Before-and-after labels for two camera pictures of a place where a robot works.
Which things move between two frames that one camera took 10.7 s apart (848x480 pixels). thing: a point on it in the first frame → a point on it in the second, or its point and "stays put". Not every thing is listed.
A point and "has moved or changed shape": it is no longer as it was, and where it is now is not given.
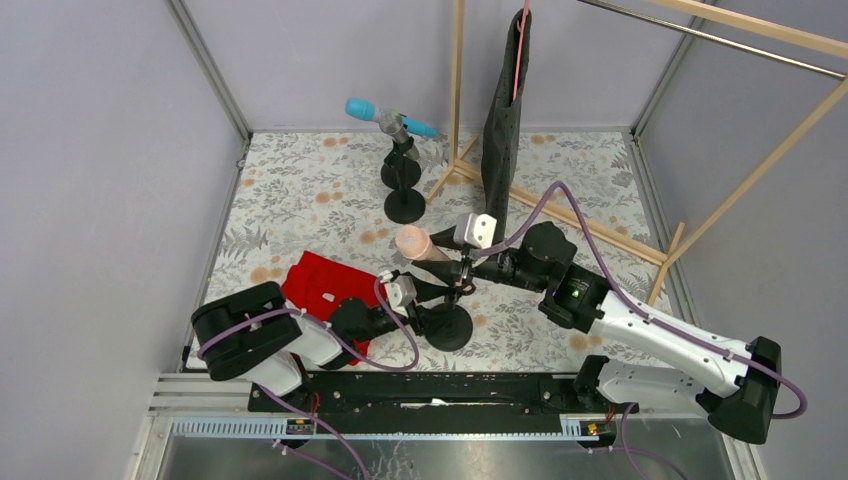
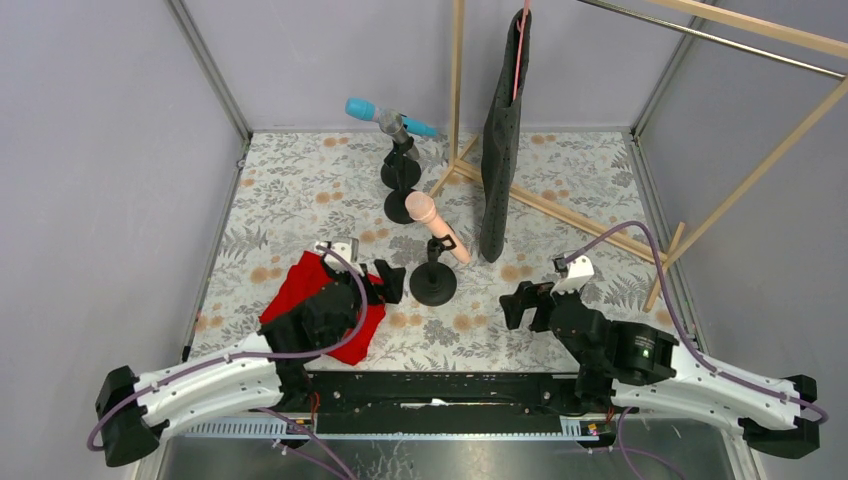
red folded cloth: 317,285 stays put
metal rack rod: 719,37 stays put
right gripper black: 466,266 → 534,303
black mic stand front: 404,205 stays put
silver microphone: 391,122 stays put
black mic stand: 448,326 has moved or changed shape
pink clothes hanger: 521,29 stays put
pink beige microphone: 413,242 → 420,206
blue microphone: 365,110 stays put
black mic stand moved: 398,170 stays put
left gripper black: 411,307 → 369,287
